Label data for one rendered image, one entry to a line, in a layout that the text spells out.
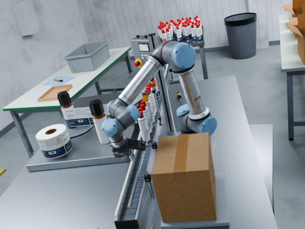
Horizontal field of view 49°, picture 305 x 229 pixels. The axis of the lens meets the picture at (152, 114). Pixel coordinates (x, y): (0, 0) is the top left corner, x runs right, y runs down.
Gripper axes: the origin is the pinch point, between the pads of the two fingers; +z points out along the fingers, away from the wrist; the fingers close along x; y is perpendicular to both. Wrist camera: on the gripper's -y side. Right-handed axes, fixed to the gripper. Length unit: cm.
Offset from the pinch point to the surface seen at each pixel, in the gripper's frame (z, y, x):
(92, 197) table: 6.3, 24.5, 17.9
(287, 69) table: 92, -111, -119
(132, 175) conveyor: 7.0, 2.6, 6.6
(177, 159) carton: -26.3, -27.5, 16.2
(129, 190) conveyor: 0.7, 2.0, 17.5
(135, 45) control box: -13, -2, -72
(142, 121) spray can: 10.8, -1.2, -29.5
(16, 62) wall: 175, 253, -277
